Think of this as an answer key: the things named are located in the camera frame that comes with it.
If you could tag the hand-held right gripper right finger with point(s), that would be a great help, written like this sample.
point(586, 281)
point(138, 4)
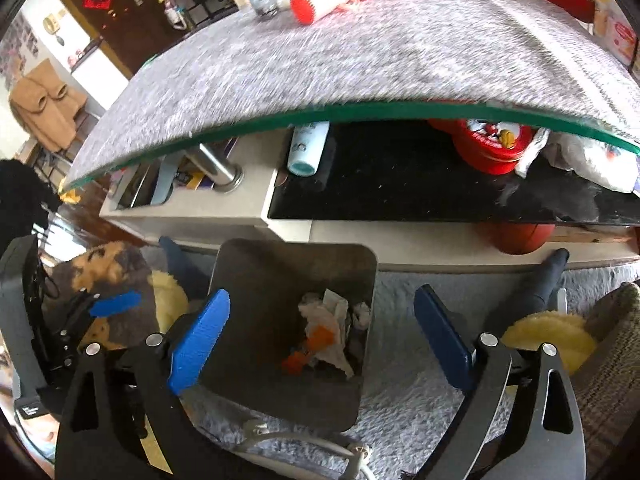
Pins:
point(442, 337)

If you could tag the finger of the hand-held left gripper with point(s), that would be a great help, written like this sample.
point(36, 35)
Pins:
point(115, 304)

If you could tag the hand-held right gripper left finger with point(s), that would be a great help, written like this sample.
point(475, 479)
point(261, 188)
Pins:
point(197, 342)

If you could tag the grey trash bin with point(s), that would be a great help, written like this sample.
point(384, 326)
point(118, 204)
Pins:
point(250, 280)

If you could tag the small white paper ball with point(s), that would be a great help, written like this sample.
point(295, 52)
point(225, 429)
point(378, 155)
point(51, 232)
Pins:
point(361, 312)

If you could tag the white tissue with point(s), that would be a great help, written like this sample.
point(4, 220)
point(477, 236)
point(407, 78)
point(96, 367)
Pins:
point(325, 322)

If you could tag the orange plastic piece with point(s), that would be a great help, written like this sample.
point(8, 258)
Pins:
point(320, 336)

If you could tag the yellow slipper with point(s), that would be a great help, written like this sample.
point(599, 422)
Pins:
point(550, 340)
point(167, 300)

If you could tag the grey shaggy rug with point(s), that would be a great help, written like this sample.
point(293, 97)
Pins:
point(410, 410)

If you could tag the basketball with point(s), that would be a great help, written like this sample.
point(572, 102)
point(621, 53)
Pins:
point(520, 237)

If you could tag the purple yellow packet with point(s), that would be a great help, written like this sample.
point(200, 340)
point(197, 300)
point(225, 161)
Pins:
point(192, 178)

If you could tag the white table base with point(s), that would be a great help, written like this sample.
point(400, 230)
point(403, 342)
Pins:
point(250, 200)

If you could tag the metal table leg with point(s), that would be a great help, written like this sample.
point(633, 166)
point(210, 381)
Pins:
point(215, 165)

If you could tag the brown woven sofa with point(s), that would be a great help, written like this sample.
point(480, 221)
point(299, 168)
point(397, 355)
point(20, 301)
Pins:
point(615, 385)

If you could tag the red round tin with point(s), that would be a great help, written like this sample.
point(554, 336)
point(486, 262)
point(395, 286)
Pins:
point(485, 147)

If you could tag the brown hanging coat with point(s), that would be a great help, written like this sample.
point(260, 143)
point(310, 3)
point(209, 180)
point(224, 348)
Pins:
point(42, 105)

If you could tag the white bottle teal base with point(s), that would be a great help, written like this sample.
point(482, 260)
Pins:
point(306, 150)

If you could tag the white plastic bag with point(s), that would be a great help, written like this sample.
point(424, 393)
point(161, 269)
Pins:
point(585, 157)

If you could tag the dark brown door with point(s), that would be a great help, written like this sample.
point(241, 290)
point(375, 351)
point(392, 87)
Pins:
point(130, 25)

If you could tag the grey table mat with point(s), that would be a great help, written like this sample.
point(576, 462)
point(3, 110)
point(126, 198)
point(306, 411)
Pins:
point(560, 70)
point(300, 70)

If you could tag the white bottle red cap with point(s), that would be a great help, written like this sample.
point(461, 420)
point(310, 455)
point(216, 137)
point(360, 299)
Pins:
point(320, 5)

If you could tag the wall photo collage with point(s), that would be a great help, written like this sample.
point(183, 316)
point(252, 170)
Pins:
point(20, 45)

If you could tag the beige wall intercom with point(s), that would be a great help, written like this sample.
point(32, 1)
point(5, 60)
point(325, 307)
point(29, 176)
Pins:
point(52, 25)

